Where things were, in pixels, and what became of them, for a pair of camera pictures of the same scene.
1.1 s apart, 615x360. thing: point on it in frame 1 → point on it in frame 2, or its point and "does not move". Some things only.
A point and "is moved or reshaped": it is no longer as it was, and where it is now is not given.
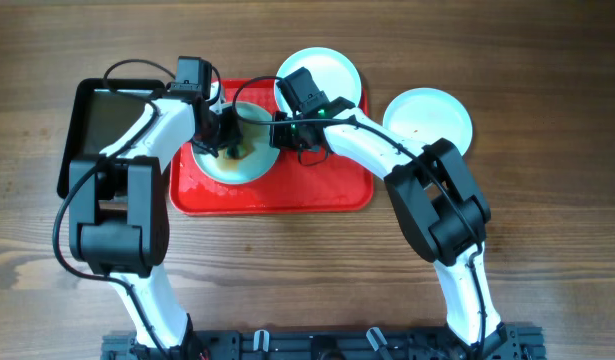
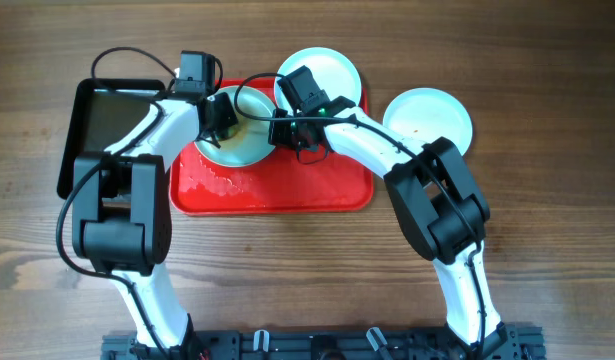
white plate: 426,115 does not move
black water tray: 103,111 does not move
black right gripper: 278,139 does not move
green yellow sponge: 243,150 is moved or reshaped
